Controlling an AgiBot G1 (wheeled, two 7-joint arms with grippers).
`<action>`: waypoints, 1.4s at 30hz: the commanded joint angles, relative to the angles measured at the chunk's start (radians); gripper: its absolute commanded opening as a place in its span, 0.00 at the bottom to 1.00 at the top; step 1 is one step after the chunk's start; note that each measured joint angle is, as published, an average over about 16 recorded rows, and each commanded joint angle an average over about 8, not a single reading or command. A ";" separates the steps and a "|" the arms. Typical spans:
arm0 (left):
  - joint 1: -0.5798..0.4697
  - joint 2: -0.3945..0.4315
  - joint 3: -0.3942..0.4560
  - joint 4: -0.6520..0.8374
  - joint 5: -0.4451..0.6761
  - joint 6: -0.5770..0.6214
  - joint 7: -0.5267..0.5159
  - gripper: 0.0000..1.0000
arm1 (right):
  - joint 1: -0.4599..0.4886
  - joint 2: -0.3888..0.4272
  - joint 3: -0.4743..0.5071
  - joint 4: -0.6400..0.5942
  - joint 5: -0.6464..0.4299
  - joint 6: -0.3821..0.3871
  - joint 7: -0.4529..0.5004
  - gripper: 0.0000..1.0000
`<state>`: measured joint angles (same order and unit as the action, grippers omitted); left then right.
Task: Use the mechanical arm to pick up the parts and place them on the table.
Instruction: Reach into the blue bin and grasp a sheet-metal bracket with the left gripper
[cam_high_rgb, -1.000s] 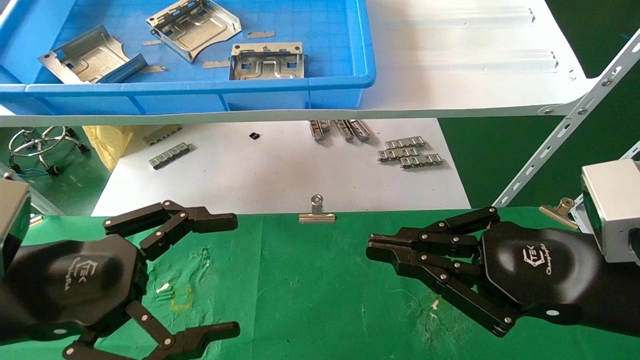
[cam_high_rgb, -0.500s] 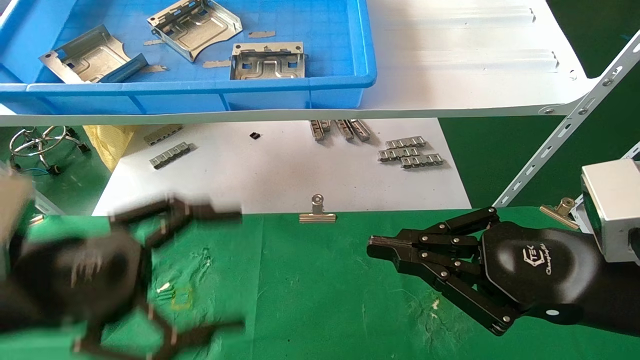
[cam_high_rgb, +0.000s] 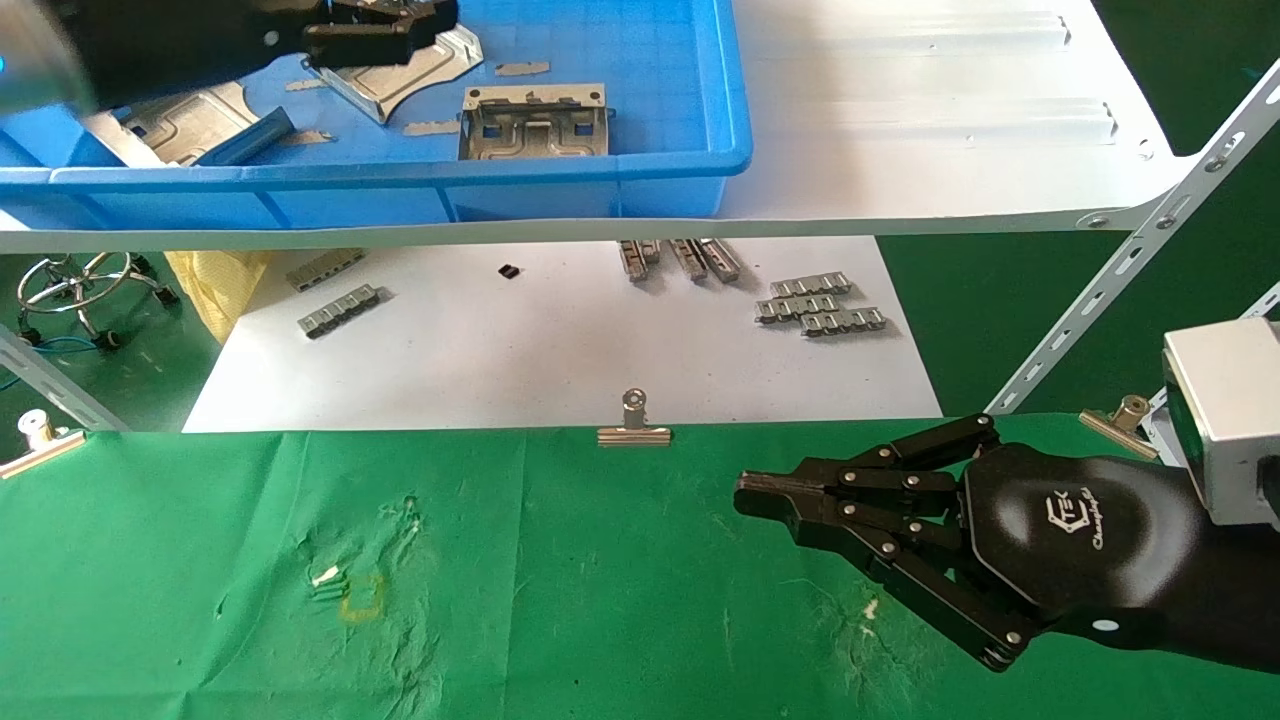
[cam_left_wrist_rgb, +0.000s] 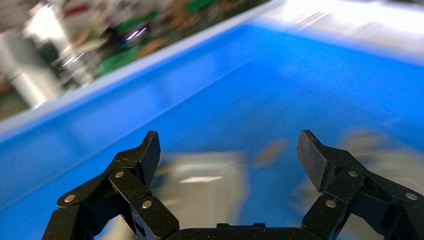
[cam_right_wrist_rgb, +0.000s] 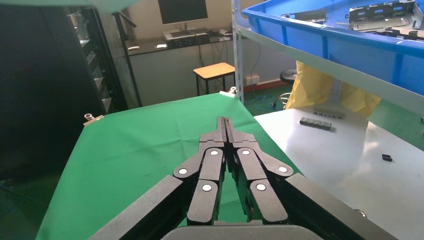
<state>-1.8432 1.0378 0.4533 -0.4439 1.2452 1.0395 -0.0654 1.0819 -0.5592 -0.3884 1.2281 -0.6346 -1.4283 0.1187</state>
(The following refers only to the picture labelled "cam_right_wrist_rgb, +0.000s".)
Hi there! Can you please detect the blue plastic bin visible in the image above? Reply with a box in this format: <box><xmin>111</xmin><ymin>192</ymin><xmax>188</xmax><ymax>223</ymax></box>
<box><xmin>242</xmin><ymin>0</ymin><xmax>424</xmax><ymax>97</ymax></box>

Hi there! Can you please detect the black stand pole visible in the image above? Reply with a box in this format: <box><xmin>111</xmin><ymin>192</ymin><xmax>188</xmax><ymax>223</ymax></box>
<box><xmin>112</xmin><ymin>11</ymin><xmax>144</xmax><ymax>109</ymax></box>

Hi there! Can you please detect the black equipment box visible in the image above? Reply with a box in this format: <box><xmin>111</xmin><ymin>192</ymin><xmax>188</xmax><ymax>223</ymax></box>
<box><xmin>165</xmin><ymin>33</ymin><xmax>211</xmax><ymax>50</ymax></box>

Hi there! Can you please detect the silver binder clip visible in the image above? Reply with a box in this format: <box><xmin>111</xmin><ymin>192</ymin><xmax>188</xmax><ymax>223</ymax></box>
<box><xmin>219</xmin><ymin>86</ymin><xmax>238</xmax><ymax>98</ymax></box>
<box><xmin>82</xmin><ymin>113</ymin><xmax>105</xmax><ymax>127</ymax></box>

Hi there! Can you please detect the yellow plastic bag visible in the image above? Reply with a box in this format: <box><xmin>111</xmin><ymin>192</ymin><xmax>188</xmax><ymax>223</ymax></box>
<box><xmin>285</xmin><ymin>60</ymin><xmax>382</xmax><ymax>119</ymax></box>

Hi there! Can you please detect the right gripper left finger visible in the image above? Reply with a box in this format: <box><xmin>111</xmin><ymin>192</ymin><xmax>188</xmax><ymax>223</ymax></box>
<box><xmin>173</xmin><ymin>116</ymin><xmax>228</xmax><ymax>226</ymax></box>

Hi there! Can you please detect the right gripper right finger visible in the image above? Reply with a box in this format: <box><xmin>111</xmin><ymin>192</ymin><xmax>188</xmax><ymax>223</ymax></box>
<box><xmin>225</xmin><ymin>117</ymin><xmax>295</xmax><ymax>225</ymax></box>

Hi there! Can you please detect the black rubber wheel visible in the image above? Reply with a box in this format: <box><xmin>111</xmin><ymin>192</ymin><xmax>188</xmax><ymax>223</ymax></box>
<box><xmin>279</xmin><ymin>68</ymin><xmax>298</xmax><ymax>84</ymax></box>

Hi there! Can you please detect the green table cloth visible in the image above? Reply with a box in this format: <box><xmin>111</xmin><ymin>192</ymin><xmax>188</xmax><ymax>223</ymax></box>
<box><xmin>34</xmin><ymin>92</ymin><xmax>302</xmax><ymax>240</ymax></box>

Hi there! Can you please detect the black equipment rack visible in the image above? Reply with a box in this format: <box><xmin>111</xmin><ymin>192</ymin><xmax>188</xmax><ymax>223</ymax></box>
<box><xmin>66</xmin><ymin>6</ymin><xmax>130</xmax><ymax>115</ymax></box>

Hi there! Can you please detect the white perforated shelf upright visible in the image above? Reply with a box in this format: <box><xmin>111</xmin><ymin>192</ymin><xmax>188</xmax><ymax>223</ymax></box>
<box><xmin>230</xmin><ymin>0</ymin><xmax>245</xmax><ymax>105</ymax></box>

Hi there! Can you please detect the blue cable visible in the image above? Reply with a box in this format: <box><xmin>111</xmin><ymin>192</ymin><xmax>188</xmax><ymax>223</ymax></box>
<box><xmin>246</xmin><ymin>94</ymin><xmax>282</xmax><ymax>112</ymax></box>

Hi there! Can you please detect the black computer monitor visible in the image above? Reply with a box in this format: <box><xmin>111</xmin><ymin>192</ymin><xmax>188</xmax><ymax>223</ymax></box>
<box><xmin>157</xmin><ymin>0</ymin><xmax>209</xmax><ymax>26</ymax></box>

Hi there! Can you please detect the stamped sheet metal bracket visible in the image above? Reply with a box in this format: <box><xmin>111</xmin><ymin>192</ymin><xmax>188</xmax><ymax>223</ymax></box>
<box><xmin>374</xmin><ymin>27</ymin><xmax>424</xmax><ymax>38</ymax></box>
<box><xmin>347</xmin><ymin>0</ymin><xmax>423</xmax><ymax>31</ymax></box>
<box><xmin>281</xmin><ymin>9</ymin><xmax>327</xmax><ymax>25</ymax></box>

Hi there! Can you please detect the wooden top stool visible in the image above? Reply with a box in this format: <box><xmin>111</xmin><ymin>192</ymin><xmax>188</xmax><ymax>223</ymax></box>
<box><xmin>193</xmin><ymin>62</ymin><xmax>237</xmax><ymax>97</ymax></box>

